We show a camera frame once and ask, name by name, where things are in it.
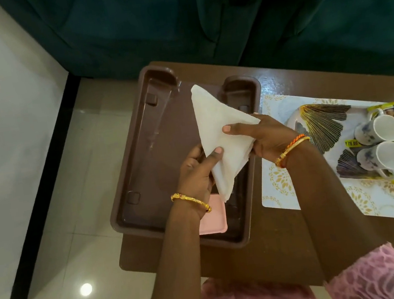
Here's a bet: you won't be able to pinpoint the person's left hand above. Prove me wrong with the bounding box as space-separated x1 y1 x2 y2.
170 141 233 221

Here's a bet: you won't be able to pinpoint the person's right hand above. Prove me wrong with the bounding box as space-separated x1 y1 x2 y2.
221 106 310 169

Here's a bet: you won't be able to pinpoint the white paper napkin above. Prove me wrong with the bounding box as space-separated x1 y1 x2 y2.
189 76 272 206

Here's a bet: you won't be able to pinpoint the person's right forearm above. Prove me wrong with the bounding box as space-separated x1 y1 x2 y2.
277 129 391 286

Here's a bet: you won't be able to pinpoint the person's left forearm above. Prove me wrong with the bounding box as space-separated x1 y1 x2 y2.
124 194 224 299

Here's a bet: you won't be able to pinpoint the brown plastic tray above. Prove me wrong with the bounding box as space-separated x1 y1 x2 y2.
89 50 283 266

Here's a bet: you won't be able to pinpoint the gold bangle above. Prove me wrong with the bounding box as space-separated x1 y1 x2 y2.
170 189 212 218

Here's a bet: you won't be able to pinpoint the gold and orange bangles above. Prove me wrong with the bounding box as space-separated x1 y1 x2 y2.
271 133 314 169

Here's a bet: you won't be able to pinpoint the pink square plate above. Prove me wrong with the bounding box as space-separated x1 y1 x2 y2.
194 192 229 236

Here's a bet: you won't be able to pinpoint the white tray with leaf print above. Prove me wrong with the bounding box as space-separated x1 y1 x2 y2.
283 92 394 193

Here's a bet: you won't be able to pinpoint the dark green sofa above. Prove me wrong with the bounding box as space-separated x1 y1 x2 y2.
0 0 394 134

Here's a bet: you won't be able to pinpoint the white gold-patterned table mat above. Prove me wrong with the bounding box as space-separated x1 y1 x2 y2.
247 76 394 247

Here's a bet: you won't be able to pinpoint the white floral mug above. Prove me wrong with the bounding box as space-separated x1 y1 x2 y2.
351 106 394 148
355 140 394 184

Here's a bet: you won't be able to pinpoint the pink patterned garment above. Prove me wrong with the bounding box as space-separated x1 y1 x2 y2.
194 241 394 299

